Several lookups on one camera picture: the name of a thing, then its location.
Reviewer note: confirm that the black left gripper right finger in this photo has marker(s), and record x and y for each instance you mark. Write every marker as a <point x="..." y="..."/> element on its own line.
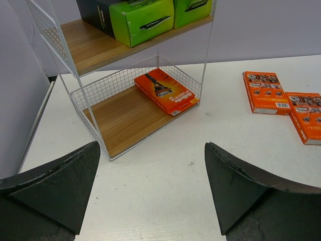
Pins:
<point x="253" y="204"/>

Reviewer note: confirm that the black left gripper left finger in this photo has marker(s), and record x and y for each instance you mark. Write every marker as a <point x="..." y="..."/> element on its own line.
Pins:
<point x="49" y="202"/>

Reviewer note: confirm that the orange Gillette Fusion5 box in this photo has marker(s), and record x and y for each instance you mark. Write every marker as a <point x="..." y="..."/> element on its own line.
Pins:
<point x="305" y="115"/>
<point x="164" y="91"/>

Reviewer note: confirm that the orange Gillette cartridge box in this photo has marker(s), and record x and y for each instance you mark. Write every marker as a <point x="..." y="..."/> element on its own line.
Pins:
<point x="265" y="93"/>

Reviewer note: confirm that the green black Gillette Labs box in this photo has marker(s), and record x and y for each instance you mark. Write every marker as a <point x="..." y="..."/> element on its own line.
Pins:
<point x="129" y="22"/>
<point x="189" y="11"/>

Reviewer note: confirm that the white wire wooden shelf rack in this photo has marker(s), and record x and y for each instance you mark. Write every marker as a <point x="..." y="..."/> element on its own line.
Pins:
<point x="116" y="113"/>

